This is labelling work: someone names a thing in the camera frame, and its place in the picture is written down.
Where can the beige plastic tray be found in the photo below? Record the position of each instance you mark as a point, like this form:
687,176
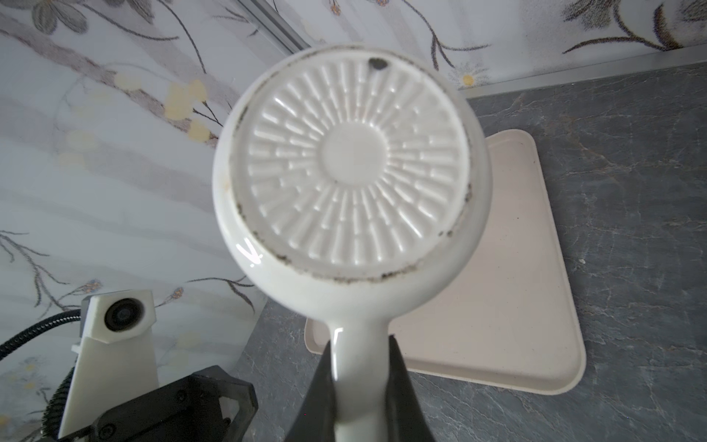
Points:
507,320

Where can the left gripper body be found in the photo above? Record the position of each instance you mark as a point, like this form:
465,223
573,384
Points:
208,405

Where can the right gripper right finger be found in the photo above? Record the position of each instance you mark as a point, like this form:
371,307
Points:
405,418

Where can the white round mug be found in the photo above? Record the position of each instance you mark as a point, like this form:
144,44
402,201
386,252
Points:
352,185

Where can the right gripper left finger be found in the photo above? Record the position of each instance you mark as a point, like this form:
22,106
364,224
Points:
316,418

